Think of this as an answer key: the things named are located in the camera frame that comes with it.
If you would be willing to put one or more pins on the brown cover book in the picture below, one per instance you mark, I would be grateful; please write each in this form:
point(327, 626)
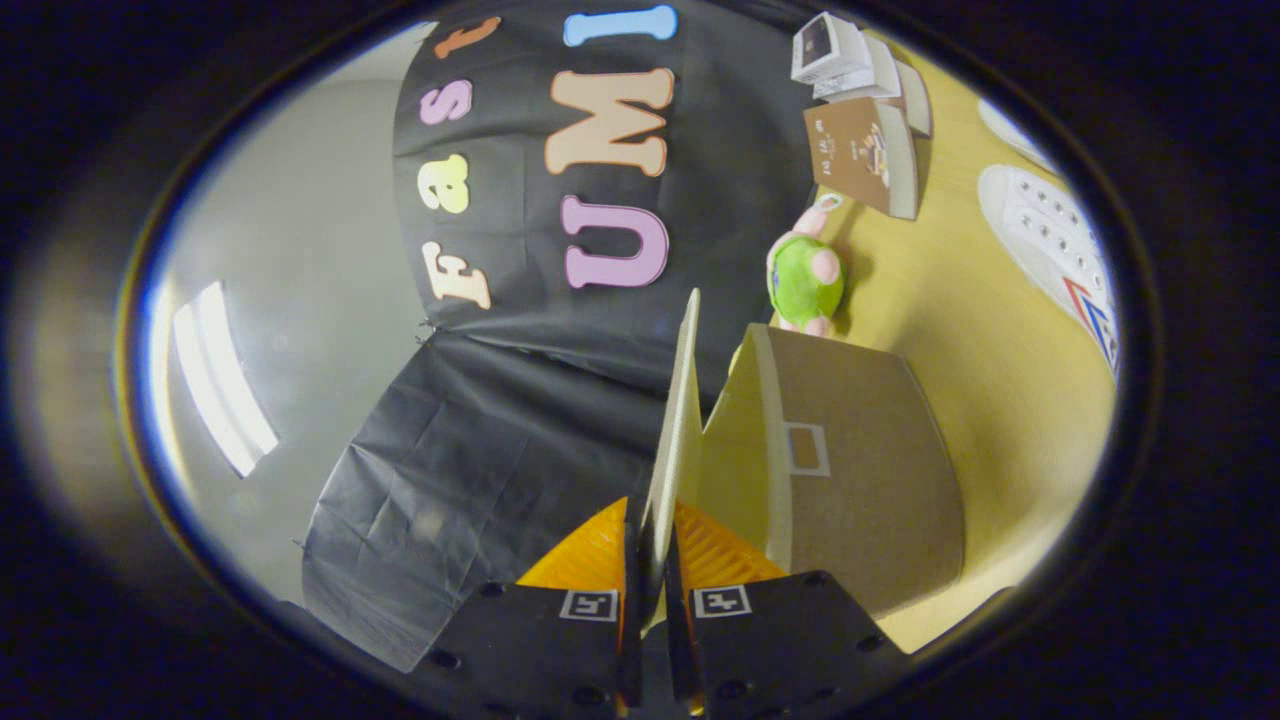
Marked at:
point(860, 150)

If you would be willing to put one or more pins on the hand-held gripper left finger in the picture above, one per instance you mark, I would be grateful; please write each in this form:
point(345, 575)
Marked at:
point(540, 650)

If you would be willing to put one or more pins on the white canvas shoe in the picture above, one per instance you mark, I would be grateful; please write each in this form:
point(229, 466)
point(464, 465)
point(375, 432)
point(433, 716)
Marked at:
point(1015, 135)
point(1050, 235)

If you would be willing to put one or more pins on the white patterned cover book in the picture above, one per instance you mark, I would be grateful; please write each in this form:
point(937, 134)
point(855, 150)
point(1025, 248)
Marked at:
point(885, 70)

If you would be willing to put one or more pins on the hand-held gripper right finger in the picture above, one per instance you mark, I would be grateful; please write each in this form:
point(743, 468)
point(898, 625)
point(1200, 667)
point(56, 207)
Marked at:
point(780, 640)

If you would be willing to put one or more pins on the brown cardboard storage box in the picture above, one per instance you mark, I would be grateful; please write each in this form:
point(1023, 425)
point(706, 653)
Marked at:
point(860, 470)

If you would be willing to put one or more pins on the green and pink plush toy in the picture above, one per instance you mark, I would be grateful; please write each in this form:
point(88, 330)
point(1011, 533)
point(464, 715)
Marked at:
point(800, 285)

